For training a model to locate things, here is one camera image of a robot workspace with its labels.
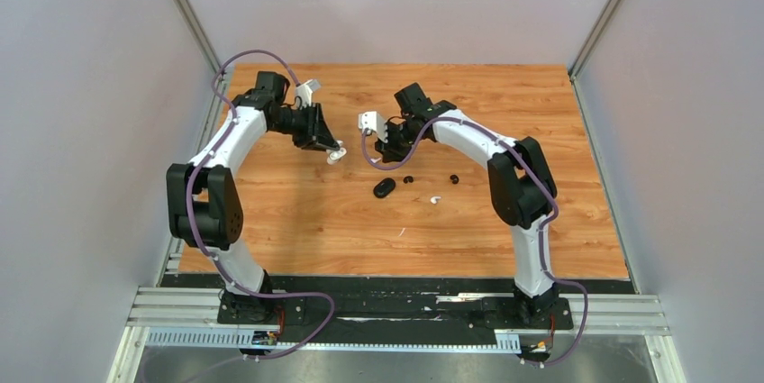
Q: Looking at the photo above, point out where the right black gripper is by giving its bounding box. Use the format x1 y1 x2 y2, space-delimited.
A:
376 117 426 162

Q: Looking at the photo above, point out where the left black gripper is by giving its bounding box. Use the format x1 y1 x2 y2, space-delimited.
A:
268 102 339 152

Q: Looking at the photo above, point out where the white earbud charging case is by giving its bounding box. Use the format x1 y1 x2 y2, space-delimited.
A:
326 141 347 165

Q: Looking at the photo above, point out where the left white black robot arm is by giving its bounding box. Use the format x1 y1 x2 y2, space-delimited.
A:
166 71 347 324

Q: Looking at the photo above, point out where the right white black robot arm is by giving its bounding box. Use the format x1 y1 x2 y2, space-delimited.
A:
359 83 559 327

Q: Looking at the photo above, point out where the black earbud charging case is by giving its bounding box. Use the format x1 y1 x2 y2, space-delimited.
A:
372 178 396 198

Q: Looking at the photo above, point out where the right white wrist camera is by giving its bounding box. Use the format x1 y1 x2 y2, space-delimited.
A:
358 111 387 138

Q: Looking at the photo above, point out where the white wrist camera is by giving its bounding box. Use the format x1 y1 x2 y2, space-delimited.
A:
358 111 387 138
295 78 321 109

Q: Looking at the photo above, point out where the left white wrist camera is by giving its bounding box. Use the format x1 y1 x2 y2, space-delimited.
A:
295 78 321 109

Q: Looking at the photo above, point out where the left aluminium corner post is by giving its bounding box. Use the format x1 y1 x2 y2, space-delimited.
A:
173 0 222 72

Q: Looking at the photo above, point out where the aluminium corner post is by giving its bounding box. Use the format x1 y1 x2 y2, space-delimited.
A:
568 0 623 82
173 0 222 72

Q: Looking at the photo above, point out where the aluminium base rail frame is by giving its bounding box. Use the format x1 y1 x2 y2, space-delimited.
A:
107 274 686 382

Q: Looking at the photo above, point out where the right aluminium corner post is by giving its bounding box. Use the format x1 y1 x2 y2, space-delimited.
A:
568 0 623 82

